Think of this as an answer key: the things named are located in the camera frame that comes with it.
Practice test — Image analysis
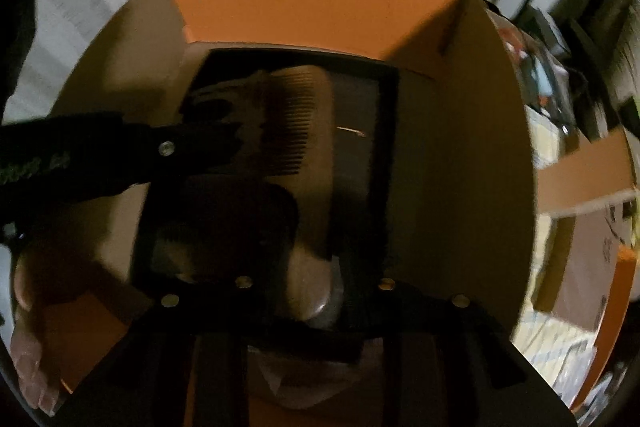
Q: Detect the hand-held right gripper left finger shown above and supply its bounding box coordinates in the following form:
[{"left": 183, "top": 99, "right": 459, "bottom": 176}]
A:
[{"left": 65, "top": 183, "right": 299, "bottom": 427}]

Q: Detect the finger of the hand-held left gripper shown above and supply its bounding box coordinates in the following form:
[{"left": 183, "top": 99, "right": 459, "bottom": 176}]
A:
[
  {"left": 150, "top": 121, "right": 252, "bottom": 184},
  {"left": 181, "top": 82, "right": 251, "bottom": 124}
]

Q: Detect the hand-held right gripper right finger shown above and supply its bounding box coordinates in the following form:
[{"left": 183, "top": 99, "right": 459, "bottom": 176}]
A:
[{"left": 340, "top": 257, "right": 576, "bottom": 427}]

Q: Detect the wooden comb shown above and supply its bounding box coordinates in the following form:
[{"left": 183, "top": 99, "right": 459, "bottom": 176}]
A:
[{"left": 257, "top": 64, "right": 346, "bottom": 323}]

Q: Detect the dark brown tray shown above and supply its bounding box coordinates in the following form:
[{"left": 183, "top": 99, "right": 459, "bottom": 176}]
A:
[{"left": 131, "top": 48, "right": 401, "bottom": 343}]

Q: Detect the person's left hand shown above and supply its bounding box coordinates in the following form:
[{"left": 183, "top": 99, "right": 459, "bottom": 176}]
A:
[{"left": 10, "top": 247, "right": 67, "bottom": 419}]

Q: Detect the beige cardboard carton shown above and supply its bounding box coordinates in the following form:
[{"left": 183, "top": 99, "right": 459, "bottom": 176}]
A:
[{"left": 535, "top": 127, "right": 640, "bottom": 218}]

